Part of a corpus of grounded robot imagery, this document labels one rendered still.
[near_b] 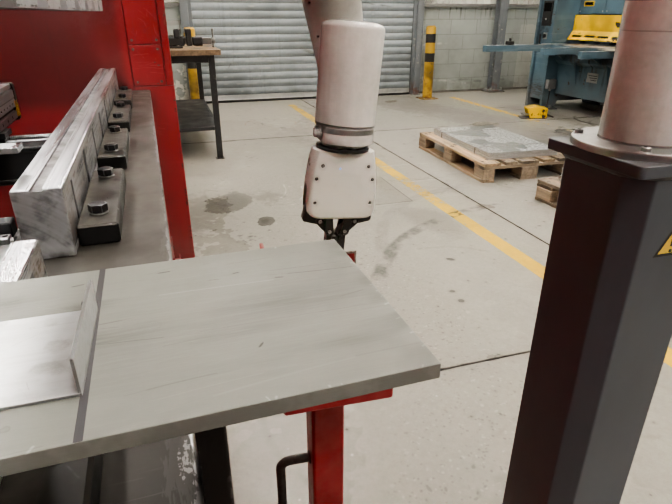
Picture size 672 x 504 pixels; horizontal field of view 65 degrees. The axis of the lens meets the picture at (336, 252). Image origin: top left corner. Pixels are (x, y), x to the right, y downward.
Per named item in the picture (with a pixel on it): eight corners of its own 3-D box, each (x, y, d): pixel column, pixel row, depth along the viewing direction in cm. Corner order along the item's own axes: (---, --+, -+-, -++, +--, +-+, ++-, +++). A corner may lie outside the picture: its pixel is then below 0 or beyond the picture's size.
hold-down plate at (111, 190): (121, 242, 75) (118, 222, 73) (80, 247, 73) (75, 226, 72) (126, 183, 100) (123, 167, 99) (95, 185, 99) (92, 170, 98)
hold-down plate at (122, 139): (127, 169, 109) (125, 155, 108) (99, 171, 108) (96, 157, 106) (129, 139, 135) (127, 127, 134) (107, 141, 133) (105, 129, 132)
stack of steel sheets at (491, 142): (558, 154, 419) (559, 148, 417) (487, 160, 404) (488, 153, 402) (492, 130, 506) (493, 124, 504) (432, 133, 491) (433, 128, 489)
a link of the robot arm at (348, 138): (319, 127, 69) (318, 150, 70) (383, 130, 71) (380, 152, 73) (305, 116, 76) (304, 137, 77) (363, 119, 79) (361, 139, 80)
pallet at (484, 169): (572, 175, 418) (576, 157, 412) (481, 183, 399) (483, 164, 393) (493, 142, 523) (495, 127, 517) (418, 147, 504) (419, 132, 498)
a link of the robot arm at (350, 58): (314, 114, 78) (315, 125, 70) (321, 17, 73) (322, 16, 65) (370, 119, 79) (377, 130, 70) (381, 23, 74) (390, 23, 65)
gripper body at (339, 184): (314, 143, 70) (308, 222, 74) (386, 145, 73) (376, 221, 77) (302, 131, 77) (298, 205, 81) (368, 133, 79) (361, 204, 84)
